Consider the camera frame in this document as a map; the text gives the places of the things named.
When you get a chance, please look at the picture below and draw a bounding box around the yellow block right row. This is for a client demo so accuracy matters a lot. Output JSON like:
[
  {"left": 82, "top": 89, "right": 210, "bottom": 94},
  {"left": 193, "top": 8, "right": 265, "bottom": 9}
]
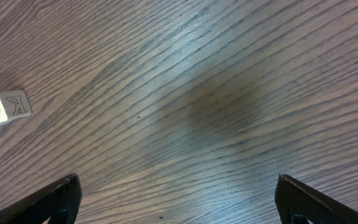
[{"left": 0, "top": 90, "right": 32, "bottom": 125}]

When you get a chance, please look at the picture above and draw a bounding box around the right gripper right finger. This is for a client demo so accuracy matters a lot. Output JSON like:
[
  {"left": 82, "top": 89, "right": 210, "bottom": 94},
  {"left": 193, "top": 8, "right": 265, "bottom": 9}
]
[{"left": 275, "top": 174, "right": 358, "bottom": 224}]

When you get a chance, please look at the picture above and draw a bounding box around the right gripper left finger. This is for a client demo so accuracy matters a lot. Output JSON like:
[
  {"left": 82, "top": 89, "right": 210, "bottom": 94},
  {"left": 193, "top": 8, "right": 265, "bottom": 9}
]
[{"left": 0, "top": 173, "right": 82, "bottom": 224}]

